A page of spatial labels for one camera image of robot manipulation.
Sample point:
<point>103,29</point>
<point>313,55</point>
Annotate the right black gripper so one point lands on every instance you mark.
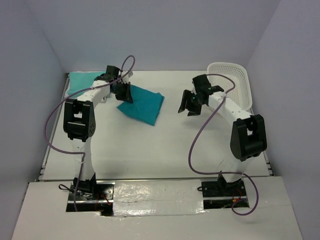
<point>187,95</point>

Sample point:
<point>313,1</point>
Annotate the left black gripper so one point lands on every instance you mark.
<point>126,96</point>

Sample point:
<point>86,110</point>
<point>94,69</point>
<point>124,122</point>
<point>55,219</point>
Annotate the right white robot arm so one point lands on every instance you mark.
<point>248,135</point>

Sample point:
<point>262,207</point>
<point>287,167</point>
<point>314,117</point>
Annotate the white plastic laundry basket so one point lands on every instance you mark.
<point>227,75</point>

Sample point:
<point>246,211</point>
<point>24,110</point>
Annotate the silver tape sheet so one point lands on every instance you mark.
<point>157,198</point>

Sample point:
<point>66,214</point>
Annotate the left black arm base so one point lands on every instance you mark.
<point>89,191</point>

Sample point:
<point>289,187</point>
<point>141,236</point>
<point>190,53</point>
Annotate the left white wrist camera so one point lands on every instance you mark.
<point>125,77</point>

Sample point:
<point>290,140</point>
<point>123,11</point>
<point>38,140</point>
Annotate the teal t-shirt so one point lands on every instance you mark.
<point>146,105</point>

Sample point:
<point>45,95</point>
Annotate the light mint t-shirt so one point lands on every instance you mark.
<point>81,80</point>

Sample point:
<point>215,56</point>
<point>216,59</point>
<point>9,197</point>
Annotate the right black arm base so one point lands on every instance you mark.
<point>221,188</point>

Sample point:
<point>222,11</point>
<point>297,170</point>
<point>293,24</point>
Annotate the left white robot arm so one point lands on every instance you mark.
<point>79,122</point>

